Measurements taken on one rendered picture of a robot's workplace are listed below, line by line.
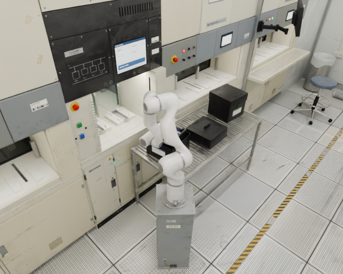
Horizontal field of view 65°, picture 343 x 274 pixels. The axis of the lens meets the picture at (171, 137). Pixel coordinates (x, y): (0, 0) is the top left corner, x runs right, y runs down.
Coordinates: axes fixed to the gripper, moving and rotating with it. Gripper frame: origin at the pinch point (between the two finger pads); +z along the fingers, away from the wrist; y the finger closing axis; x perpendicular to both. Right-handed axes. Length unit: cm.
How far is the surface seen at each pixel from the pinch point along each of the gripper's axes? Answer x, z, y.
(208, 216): -106, 14, 41
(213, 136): -19.8, 30.9, 27.2
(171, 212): -30, -51, 41
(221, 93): -5, 81, 8
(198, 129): -19.7, 32.2, 11.2
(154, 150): -22.4, -13.3, -3.8
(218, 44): 34, 104, -13
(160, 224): -42, -57, 35
